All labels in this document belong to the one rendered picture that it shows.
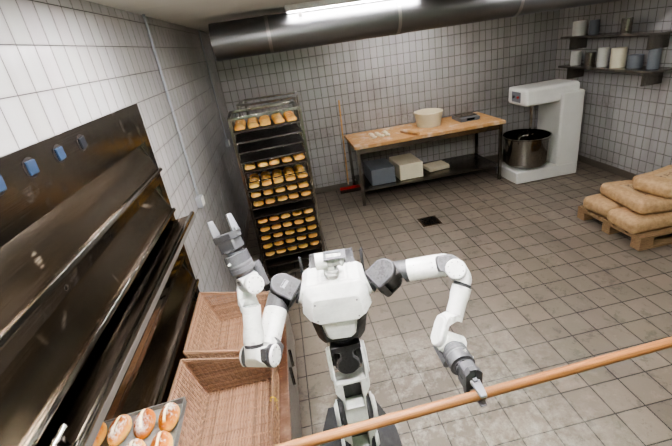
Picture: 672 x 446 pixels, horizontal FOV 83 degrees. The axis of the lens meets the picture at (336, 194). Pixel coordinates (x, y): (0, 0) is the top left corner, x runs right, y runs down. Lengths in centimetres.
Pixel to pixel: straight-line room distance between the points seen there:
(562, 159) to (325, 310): 521
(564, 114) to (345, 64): 312
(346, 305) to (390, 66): 485
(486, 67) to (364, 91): 197
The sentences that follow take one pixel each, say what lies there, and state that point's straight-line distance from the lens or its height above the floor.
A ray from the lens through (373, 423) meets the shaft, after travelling 132.
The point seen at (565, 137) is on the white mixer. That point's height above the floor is 57.
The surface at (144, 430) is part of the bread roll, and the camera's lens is 154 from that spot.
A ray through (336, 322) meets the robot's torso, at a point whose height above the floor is 125.
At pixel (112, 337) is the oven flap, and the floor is 140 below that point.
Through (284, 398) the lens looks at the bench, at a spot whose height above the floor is 58.
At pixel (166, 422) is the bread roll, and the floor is 122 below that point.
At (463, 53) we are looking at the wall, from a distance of 643.
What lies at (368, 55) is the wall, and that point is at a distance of 592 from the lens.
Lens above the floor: 227
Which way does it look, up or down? 22 degrees down
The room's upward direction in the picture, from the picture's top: 9 degrees counter-clockwise
